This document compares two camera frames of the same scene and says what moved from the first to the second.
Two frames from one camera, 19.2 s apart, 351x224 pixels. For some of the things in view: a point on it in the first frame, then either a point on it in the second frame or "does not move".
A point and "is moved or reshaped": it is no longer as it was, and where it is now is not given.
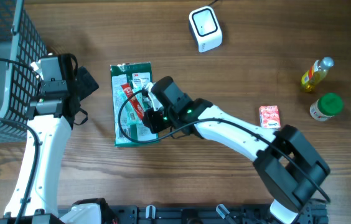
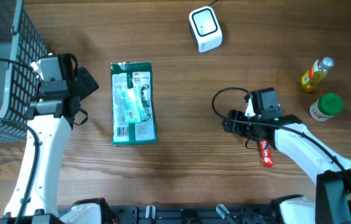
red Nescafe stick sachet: x=134 y=100 is moved or reshaped
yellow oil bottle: x=312 y=78 does not move
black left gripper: x=85 y=84 does not move
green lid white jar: x=327 y=106 does not move
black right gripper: x=150 y=119 -> x=236 y=129
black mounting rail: x=312 y=212 does not move
